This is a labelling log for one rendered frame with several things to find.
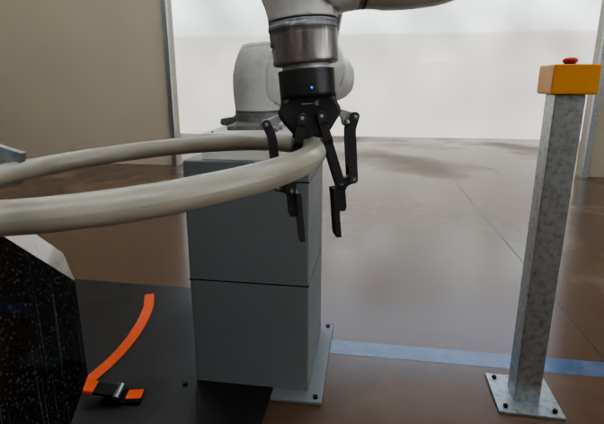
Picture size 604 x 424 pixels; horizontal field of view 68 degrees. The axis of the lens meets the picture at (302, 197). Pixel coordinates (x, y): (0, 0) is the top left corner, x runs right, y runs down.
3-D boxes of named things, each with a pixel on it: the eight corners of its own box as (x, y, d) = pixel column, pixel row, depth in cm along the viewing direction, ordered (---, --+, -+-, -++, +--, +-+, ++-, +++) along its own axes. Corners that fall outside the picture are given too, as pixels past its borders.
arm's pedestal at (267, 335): (223, 318, 203) (214, 141, 183) (333, 326, 195) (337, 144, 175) (176, 391, 155) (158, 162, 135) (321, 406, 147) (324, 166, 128)
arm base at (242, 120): (227, 124, 163) (226, 109, 161) (288, 124, 161) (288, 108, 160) (214, 130, 145) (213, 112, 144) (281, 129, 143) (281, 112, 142)
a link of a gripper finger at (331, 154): (309, 113, 63) (319, 110, 63) (334, 186, 65) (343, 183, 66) (314, 113, 59) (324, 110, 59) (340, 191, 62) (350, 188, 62)
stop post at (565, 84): (565, 420, 141) (628, 60, 114) (499, 413, 144) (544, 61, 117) (543, 380, 160) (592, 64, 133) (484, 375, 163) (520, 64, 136)
